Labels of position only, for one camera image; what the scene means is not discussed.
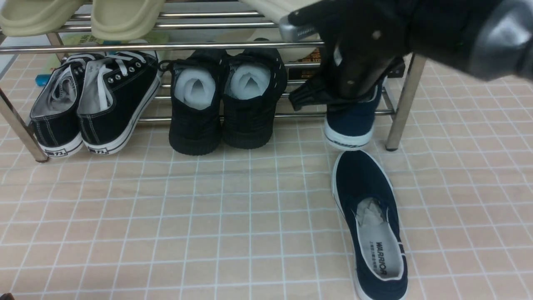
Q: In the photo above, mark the black knit shoe left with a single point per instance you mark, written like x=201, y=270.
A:
x=196, y=97

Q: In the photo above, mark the black white canvas sneaker right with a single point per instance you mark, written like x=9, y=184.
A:
x=117, y=89

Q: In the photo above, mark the olive green slipper far left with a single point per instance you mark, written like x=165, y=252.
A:
x=23, y=18

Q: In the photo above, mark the black knit shoe right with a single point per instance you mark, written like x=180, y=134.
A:
x=254, y=83

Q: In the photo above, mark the small blue object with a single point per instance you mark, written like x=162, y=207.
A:
x=41, y=80

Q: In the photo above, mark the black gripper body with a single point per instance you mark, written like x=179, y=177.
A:
x=361, y=37

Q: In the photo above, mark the black knit shoe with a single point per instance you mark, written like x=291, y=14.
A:
x=254, y=83
x=196, y=97

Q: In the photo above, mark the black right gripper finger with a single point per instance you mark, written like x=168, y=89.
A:
x=316, y=91

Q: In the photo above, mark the navy slip-on shoe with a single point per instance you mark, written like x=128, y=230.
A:
x=365, y=197
x=350, y=127

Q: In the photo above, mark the olive green slipper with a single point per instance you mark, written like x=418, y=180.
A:
x=23, y=18
x=124, y=19

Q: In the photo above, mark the silver metal shoe rack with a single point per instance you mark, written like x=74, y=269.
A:
x=398, y=109

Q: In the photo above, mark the black white canvas sneaker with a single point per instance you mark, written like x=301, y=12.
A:
x=53, y=114
x=117, y=89

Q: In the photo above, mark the black white canvas sneaker left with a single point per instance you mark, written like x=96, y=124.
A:
x=53, y=114

